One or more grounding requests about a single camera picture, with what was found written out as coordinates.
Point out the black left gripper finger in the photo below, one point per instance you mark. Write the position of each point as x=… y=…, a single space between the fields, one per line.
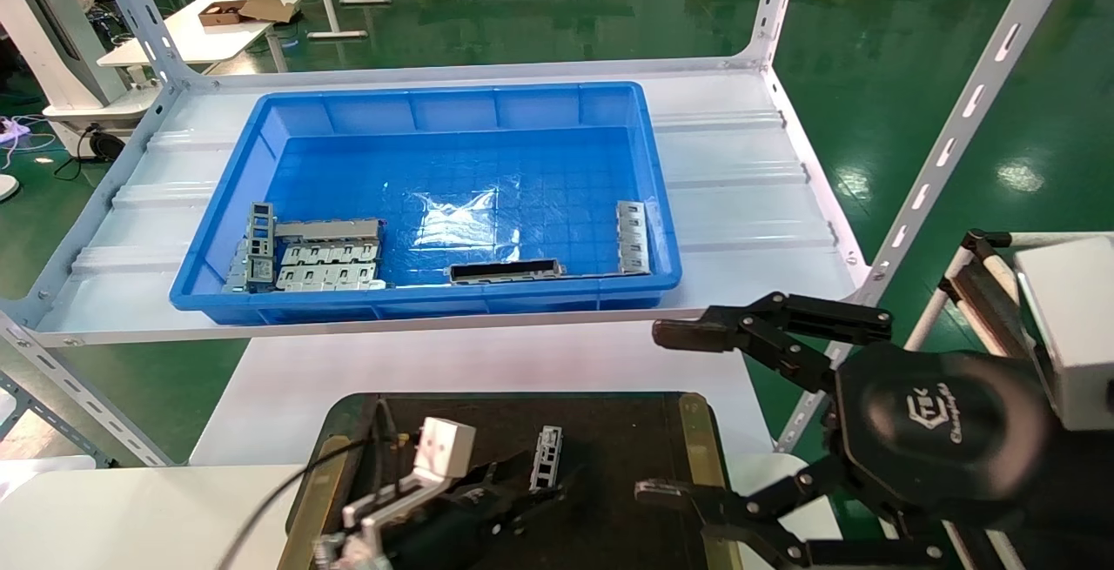
x=696 y=335

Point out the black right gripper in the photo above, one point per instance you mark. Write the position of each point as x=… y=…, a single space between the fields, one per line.
x=944 y=435

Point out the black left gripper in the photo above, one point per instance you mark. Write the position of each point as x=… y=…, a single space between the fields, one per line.
x=444 y=535

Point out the grey slotted metal part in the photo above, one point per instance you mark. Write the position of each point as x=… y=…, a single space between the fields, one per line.
x=547 y=457

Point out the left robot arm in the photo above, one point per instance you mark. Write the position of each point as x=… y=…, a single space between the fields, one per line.
x=348 y=557

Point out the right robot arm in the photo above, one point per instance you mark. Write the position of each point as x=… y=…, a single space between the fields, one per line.
x=1075 y=500

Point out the dark long channel part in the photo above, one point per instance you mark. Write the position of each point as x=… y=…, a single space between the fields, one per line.
x=505 y=271

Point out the silver tabbed plate part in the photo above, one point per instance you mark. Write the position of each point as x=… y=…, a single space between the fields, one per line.
x=331 y=254

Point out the grey long bar part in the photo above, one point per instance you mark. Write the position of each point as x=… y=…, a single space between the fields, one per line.
x=331 y=230

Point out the grey ladder-shaped metal part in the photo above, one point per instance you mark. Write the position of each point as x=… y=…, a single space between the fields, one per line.
x=260 y=239

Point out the white metal shelf rack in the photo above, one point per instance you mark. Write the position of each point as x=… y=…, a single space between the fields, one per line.
x=740 y=170

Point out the clear plastic bag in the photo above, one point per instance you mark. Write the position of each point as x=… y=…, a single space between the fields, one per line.
x=457 y=222

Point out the blue plastic bin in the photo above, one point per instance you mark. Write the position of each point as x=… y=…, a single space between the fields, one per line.
x=452 y=178

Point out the pile of grey brackets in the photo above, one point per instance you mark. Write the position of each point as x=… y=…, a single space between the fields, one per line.
x=331 y=277

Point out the open cardboard box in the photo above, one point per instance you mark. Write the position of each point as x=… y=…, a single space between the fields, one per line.
x=244 y=10

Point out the white table with box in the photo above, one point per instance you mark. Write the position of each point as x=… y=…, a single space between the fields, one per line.
x=196 y=35

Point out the white machine base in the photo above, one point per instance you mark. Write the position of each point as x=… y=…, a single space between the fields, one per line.
x=61 y=39

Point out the silver slotted bracket part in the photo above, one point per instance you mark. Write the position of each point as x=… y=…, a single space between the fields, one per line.
x=633 y=239

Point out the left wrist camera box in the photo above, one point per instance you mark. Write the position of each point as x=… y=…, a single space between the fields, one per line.
x=444 y=457

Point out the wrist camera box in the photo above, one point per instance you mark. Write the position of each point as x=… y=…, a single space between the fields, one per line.
x=444 y=457
x=1075 y=326

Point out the white tube frame cart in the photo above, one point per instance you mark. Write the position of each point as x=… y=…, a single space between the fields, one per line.
x=979 y=291

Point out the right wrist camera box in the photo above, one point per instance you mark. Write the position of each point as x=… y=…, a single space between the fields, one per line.
x=1075 y=326

